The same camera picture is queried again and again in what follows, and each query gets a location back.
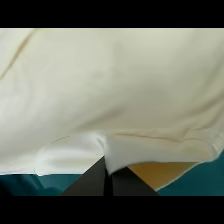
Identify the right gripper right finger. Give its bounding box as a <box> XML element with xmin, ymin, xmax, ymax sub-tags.
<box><xmin>111</xmin><ymin>166</ymin><xmax>160</xmax><ymax>197</ymax></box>

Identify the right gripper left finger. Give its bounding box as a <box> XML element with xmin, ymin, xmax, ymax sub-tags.
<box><xmin>61</xmin><ymin>155</ymin><xmax>108</xmax><ymax>197</ymax></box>

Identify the cream white shirt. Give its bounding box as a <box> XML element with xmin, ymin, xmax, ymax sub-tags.
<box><xmin>0</xmin><ymin>28</ymin><xmax>224</xmax><ymax>192</ymax></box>

